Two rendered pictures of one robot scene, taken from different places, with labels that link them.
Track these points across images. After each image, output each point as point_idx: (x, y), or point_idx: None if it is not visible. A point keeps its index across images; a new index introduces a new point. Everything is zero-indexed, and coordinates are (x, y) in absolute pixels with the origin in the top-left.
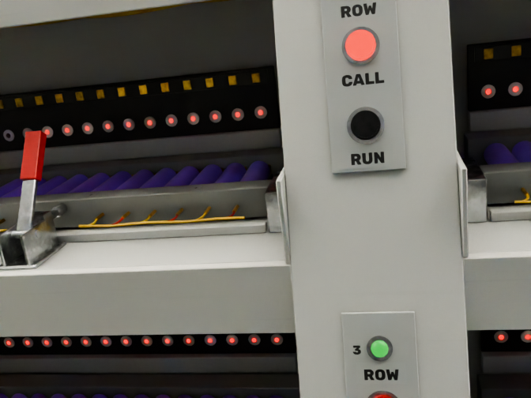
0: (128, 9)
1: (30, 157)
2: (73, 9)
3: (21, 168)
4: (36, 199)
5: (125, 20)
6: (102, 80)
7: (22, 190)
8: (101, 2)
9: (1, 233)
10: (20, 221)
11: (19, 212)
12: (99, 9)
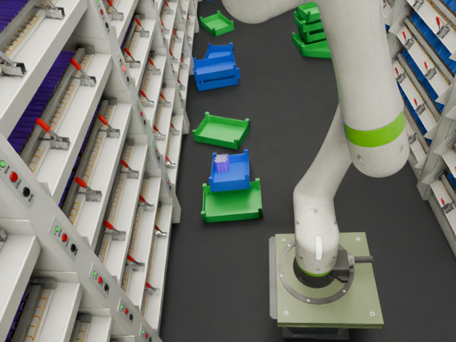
0: (106, 81)
1: (104, 119)
2: (104, 86)
3: (105, 122)
4: (93, 133)
5: None
6: None
7: (108, 125)
8: (105, 82)
9: (116, 132)
10: (112, 129)
11: (111, 129)
12: (105, 83)
